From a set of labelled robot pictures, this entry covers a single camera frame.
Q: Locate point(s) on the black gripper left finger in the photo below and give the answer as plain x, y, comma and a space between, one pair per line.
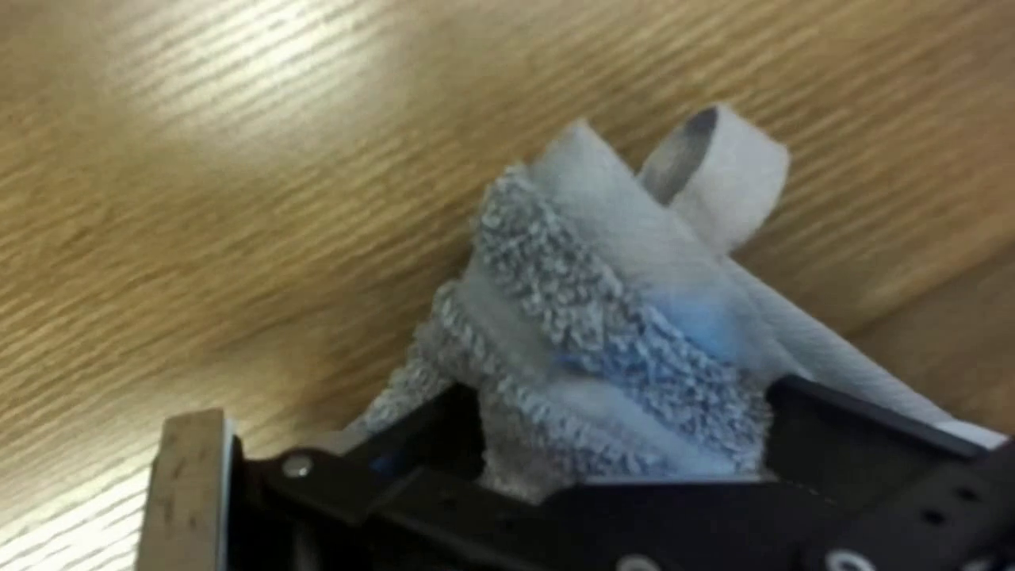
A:
319, 495

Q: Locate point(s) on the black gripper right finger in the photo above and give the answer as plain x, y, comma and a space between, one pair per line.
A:
877, 455

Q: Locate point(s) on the grey terry towel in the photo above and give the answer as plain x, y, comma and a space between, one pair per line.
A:
624, 318

